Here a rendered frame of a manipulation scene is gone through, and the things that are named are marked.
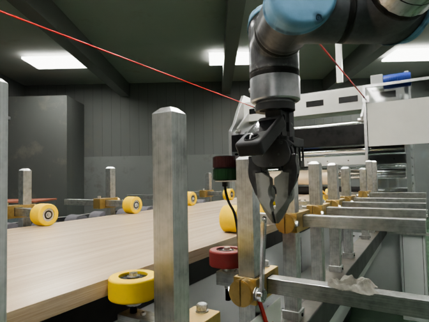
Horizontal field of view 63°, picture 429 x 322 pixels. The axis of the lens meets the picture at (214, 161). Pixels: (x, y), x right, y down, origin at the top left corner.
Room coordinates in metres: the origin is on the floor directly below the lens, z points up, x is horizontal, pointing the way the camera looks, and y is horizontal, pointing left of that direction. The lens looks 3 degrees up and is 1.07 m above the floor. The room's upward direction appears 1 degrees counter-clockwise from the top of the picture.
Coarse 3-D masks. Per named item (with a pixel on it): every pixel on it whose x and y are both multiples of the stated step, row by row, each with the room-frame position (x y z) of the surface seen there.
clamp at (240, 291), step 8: (272, 272) 0.74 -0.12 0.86; (240, 280) 0.67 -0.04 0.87; (248, 280) 0.67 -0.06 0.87; (256, 280) 0.67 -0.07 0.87; (264, 280) 0.71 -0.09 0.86; (232, 288) 0.68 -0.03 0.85; (240, 288) 0.67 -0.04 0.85; (248, 288) 0.66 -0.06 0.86; (232, 296) 0.68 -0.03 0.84; (240, 296) 0.67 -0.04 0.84; (248, 296) 0.66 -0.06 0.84; (240, 304) 0.67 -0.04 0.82; (248, 304) 0.66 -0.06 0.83; (256, 304) 0.67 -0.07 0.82
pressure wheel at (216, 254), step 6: (222, 246) 0.81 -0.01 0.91; (228, 246) 0.81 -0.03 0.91; (234, 246) 0.81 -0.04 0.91; (210, 252) 0.76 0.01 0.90; (216, 252) 0.75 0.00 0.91; (222, 252) 0.74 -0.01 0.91; (228, 252) 0.74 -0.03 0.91; (234, 252) 0.74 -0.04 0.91; (210, 258) 0.76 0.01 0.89; (216, 258) 0.75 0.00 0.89; (222, 258) 0.74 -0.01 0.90; (228, 258) 0.74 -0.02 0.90; (234, 258) 0.74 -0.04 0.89; (210, 264) 0.77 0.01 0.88; (216, 264) 0.75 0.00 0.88; (222, 264) 0.74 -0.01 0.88; (228, 264) 0.74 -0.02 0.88; (234, 264) 0.74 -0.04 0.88; (222, 270) 0.77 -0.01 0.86; (228, 270) 0.77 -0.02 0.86; (228, 294) 0.77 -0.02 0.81; (228, 300) 0.77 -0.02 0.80
